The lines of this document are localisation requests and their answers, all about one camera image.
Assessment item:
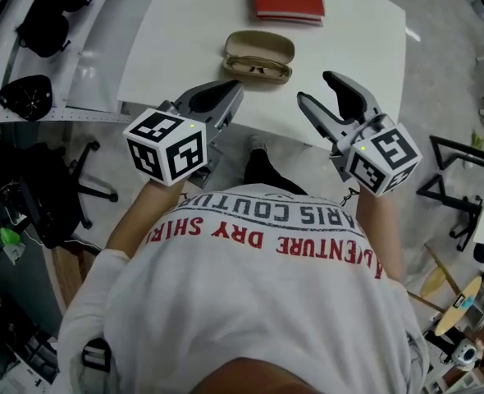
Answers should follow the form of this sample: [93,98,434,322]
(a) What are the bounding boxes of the person's right forearm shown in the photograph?
[354,182,403,281]

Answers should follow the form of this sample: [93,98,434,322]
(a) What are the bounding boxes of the black wrist cord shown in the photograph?
[339,186,360,208]

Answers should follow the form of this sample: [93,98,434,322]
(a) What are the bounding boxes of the white round appliance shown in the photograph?
[450,341,479,371]

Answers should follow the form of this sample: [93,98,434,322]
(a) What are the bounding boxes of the green plastic bag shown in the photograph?
[0,227,25,262]

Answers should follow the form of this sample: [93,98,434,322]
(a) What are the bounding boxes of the black frame glass table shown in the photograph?
[416,135,484,252]

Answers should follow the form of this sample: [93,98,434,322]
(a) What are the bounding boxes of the wooden panel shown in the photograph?
[51,244,99,307]

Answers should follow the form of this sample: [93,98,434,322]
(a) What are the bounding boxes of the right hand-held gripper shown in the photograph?
[297,70,422,198]

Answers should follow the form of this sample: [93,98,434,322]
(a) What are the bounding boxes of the white metal shelf rack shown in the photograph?
[0,0,173,126]

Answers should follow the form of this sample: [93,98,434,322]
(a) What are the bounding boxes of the person's black trouser leg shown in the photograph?
[244,148,308,196]

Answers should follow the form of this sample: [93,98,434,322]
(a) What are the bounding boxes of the beige glasses case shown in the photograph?
[221,30,295,85]

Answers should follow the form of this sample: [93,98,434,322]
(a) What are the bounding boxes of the brown-framed eyeglasses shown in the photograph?
[225,54,292,77]

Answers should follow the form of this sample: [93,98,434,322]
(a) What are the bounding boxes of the black office chair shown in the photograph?
[0,140,120,250]

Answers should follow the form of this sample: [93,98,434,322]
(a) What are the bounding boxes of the person's left forearm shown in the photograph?
[106,176,185,258]

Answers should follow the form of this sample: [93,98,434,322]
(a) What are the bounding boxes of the black strap buckle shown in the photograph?
[80,337,112,373]

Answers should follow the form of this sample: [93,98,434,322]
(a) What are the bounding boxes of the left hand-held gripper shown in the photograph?
[122,79,245,189]

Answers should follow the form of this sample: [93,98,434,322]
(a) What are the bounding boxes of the white printed t-shirt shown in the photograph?
[57,182,430,394]

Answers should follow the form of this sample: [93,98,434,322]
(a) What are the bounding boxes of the person's grey shoe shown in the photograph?
[248,134,270,152]

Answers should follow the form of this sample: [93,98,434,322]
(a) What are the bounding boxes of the wooden oval board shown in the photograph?
[434,276,483,337]

